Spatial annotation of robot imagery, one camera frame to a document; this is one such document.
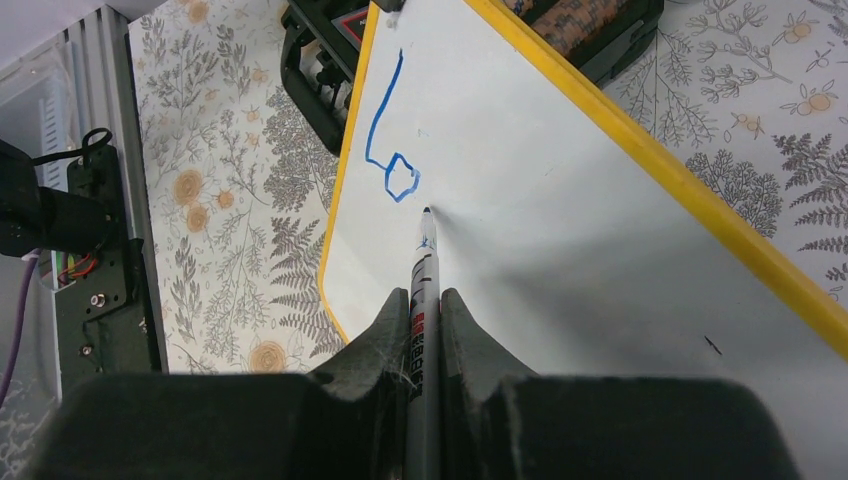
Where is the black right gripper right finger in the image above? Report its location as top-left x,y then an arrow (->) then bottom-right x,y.
440,288 -> 799,479

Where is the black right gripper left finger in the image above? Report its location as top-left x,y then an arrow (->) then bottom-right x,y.
33,288 -> 409,479

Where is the blue white marker pen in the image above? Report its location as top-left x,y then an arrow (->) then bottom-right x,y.
404,207 -> 441,479

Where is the yellow framed whiteboard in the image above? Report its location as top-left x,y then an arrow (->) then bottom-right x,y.
319,1 -> 847,479

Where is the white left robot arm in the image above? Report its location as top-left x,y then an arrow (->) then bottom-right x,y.
1,128 -> 126,257

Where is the floral patterned table mat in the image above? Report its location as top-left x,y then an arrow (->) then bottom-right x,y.
130,1 -> 847,373

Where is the black poker chip case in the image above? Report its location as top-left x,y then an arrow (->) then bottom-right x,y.
279,0 -> 666,158

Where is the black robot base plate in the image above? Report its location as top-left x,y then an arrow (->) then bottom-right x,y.
54,128 -> 163,396

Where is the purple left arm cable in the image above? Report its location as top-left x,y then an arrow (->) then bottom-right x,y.
0,254 -> 41,409

